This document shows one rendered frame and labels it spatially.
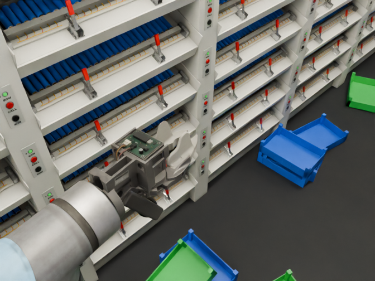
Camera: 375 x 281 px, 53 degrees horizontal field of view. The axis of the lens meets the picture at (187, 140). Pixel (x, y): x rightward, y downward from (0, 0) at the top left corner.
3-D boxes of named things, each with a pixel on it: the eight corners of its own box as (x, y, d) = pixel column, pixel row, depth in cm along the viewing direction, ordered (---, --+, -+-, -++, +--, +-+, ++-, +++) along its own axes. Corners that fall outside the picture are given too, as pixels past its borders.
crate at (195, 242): (237, 280, 171) (239, 271, 165) (205, 311, 161) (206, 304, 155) (191, 236, 186) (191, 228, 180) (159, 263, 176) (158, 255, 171)
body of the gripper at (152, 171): (173, 143, 57) (114, 192, 50) (176, 181, 62) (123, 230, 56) (136, 124, 60) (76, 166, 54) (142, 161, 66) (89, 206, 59)
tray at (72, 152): (194, 97, 151) (204, 77, 139) (58, 181, 122) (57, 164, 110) (162, 62, 155) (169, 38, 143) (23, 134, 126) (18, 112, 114)
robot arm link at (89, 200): (104, 259, 53) (61, 224, 58) (129, 235, 56) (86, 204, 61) (91, 219, 47) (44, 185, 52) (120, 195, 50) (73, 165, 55)
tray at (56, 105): (195, 54, 136) (206, 27, 124) (41, 137, 107) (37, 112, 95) (159, 15, 140) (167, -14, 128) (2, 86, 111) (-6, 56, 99)
